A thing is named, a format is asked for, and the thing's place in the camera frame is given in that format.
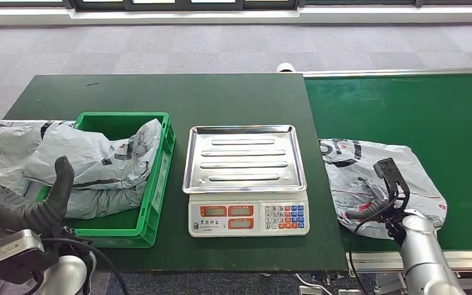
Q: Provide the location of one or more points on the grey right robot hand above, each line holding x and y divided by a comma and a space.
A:
376, 209

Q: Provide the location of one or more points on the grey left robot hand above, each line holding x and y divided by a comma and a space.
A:
36, 216

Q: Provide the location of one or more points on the large white parcel red print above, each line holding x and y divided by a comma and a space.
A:
415, 171

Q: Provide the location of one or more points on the large grey parcel bag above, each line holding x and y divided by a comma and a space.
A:
4, 150

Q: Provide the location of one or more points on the white conveyor end roller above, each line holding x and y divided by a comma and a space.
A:
287, 67

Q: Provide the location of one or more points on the white power strip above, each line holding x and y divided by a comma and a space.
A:
307, 290

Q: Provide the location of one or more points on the green plastic crate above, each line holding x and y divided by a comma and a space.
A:
154, 195

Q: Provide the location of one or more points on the white scale with steel tray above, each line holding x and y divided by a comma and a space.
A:
244, 163

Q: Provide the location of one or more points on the white window sill ledge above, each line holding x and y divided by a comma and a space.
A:
219, 16

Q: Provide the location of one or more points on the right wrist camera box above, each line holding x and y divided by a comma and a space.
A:
390, 173

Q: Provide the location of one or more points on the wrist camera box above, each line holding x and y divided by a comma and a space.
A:
390, 173
12, 252

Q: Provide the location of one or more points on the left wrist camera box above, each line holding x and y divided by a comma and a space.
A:
12, 252

